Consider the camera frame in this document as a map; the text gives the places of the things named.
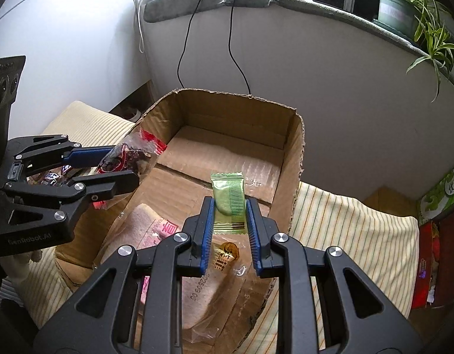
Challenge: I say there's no pink printed bread packet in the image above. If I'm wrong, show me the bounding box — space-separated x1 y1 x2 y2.
94 203 275 351

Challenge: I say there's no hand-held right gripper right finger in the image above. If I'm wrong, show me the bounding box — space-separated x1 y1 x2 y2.
245 197 425 354

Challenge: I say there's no light green snack packet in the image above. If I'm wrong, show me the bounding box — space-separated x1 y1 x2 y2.
210 171 248 235

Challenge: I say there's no person's left hand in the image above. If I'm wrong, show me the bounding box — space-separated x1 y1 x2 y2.
0 251 43 299

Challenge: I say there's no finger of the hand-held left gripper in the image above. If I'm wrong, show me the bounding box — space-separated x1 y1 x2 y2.
6 134 119 183
0 170 140 237

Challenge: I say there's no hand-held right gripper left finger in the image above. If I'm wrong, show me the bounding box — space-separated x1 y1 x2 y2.
30 196 216 354

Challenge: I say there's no brown cardboard box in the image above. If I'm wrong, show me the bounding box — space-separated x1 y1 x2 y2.
55 88 305 354

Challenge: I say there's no red box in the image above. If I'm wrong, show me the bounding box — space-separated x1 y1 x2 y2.
411 210 454 310

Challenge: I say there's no chocolate bar packet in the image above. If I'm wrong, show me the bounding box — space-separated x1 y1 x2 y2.
39 166 74 189

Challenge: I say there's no clear packet of red dates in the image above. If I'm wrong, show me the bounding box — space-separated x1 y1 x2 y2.
93 127 169 211

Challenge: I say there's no green printed bag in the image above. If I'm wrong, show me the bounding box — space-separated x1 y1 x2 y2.
419 168 454 225

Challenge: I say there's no potted spider plant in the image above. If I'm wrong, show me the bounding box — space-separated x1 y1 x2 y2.
350 0 454 102

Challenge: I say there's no black cable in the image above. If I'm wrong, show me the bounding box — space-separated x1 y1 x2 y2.
228 0 252 95
177 0 206 90

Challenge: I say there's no white cable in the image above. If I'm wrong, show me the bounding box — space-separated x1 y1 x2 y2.
136 0 165 54

